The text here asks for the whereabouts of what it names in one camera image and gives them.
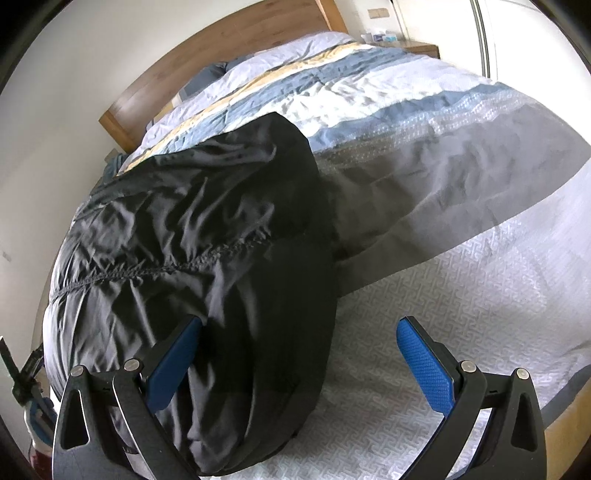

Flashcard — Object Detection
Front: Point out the person's left hand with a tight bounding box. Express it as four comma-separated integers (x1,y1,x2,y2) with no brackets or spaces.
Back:
25,398,59,444

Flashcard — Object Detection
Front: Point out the striped duvet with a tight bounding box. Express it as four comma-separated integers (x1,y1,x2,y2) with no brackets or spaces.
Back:
113,31,591,480

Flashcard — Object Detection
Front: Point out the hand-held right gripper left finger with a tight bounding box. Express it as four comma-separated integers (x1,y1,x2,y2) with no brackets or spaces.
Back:
52,316,204,480

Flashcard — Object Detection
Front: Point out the white wardrobe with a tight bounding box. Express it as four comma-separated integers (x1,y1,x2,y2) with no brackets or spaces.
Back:
468,0,591,86

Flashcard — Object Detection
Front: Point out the grey blue pillow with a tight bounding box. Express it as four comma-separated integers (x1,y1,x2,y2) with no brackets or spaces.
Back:
178,61,232,103

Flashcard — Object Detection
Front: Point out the black padded jacket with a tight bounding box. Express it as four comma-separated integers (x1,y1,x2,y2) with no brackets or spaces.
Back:
41,112,341,477

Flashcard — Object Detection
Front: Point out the wooden bed headboard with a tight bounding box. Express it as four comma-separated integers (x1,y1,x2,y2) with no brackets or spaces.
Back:
98,0,346,154

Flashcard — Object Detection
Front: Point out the teal blue cloth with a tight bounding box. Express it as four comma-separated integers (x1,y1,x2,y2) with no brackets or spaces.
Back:
99,154,127,185

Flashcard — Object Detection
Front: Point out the wooden nightstand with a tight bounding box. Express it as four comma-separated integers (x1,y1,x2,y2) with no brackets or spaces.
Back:
369,39,440,60

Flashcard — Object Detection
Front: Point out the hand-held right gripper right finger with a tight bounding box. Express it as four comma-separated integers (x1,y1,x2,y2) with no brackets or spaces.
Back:
396,316,549,480

